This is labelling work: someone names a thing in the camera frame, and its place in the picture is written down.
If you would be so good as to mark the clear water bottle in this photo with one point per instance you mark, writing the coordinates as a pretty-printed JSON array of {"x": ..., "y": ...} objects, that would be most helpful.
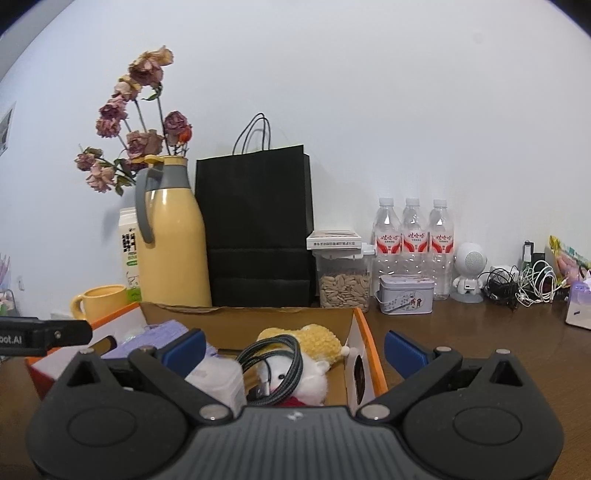
[
  {"x": 387, "y": 240},
  {"x": 442, "y": 244},
  {"x": 414, "y": 240}
]

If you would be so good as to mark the grey tin box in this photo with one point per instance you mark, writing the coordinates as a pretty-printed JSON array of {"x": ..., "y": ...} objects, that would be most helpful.
[{"x": 404, "y": 297}]

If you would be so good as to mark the small black device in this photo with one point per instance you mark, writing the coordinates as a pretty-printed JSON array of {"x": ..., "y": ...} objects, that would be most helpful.
[{"x": 533, "y": 256}]

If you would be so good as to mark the purple cloth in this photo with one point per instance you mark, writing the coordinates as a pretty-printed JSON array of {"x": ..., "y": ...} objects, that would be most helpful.
[{"x": 157, "y": 334}]

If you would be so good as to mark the yellow thermos jug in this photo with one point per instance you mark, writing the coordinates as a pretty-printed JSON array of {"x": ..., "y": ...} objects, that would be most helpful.
[{"x": 173, "y": 249}]

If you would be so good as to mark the black paper bag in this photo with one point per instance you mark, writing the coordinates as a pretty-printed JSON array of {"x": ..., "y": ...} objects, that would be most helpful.
[{"x": 254, "y": 221}]

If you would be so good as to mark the white milk carton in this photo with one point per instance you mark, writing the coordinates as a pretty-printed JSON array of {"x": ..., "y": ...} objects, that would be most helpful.
[{"x": 129, "y": 249}]

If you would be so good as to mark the red cardboard box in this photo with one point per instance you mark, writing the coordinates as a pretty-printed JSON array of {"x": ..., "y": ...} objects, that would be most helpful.
[{"x": 184, "y": 318}]

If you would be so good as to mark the clear cotton swab box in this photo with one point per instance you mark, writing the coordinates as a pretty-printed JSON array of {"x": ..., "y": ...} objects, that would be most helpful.
[{"x": 221, "y": 378}]

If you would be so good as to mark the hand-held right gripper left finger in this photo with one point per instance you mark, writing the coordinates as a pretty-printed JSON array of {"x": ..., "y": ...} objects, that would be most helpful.
[{"x": 187, "y": 351}]

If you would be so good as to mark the wall socket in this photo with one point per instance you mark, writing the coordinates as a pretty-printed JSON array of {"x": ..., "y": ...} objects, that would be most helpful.
[{"x": 20, "y": 283}]

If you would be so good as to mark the clear seed container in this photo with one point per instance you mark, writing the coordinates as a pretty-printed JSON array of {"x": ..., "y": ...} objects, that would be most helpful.
[{"x": 344, "y": 288}]

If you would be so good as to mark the white robot speaker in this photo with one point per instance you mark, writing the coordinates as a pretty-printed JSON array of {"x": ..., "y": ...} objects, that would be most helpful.
[{"x": 470, "y": 263}]

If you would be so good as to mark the purple coral ornament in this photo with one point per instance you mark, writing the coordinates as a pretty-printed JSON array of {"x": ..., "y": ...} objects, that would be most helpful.
[{"x": 3, "y": 270}]

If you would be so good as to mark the yellow snack bag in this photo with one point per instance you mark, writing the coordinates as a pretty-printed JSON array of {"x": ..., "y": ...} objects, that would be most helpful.
[{"x": 570, "y": 261}]

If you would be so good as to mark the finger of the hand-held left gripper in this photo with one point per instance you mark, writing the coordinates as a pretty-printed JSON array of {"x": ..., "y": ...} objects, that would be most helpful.
[
  {"x": 108, "y": 344},
  {"x": 69, "y": 333}
]

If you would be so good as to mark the dried rose bouquet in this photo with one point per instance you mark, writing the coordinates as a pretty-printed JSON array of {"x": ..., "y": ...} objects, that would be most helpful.
[{"x": 138, "y": 143}]

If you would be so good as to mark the purple tissue pack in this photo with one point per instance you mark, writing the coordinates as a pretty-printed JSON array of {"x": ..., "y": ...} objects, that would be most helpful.
[{"x": 581, "y": 304}]

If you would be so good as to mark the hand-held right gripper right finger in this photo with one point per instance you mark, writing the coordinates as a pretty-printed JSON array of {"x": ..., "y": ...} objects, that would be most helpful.
[{"x": 404, "y": 353}]

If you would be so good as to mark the red artificial rose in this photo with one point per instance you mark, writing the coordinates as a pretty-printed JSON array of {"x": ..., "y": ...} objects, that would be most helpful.
[{"x": 291, "y": 402}]

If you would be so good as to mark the yellow plush toy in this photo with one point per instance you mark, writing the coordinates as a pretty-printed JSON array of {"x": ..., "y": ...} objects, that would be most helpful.
[{"x": 318, "y": 341}]

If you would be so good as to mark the flat white box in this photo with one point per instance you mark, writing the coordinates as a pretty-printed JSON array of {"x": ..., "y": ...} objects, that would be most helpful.
[{"x": 333, "y": 240}]

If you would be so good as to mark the wall poster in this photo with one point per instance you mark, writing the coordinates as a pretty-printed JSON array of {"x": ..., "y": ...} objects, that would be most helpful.
[{"x": 5, "y": 131}]

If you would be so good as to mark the yellow mug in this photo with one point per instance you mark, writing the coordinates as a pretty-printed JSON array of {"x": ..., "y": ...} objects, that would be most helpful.
[{"x": 104, "y": 302}]

